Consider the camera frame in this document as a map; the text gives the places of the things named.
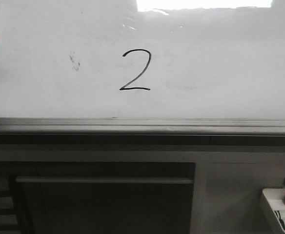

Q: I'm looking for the white whiteboard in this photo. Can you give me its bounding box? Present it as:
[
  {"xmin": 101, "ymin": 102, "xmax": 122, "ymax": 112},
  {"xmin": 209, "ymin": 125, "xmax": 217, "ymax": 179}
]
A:
[{"xmin": 0, "ymin": 0, "xmax": 285, "ymax": 136}]

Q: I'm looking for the dark cabinet panel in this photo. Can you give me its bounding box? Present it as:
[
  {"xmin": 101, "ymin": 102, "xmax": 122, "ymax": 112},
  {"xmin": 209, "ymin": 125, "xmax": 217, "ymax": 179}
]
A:
[{"xmin": 15, "ymin": 162, "xmax": 195, "ymax": 234}]

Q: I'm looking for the white plastic marker tray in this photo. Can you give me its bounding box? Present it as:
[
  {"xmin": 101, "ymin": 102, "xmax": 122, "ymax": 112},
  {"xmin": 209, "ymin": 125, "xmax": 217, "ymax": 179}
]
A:
[{"xmin": 260, "ymin": 188, "xmax": 285, "ymax": 234}]

